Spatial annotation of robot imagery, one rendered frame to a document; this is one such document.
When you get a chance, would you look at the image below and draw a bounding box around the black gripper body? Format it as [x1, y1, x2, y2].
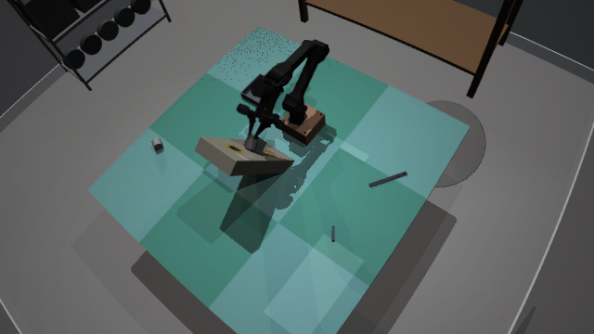
[237, 98, 285, 131]

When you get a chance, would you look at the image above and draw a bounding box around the dark grey flat bar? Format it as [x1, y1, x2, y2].
[369, 172, 407, 187]

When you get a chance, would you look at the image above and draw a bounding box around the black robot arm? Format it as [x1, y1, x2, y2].
[251, 39, 329, 126]

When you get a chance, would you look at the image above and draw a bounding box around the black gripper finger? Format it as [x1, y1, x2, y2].
[247, 115, 256, 136]
[254, 123, 271, 138]

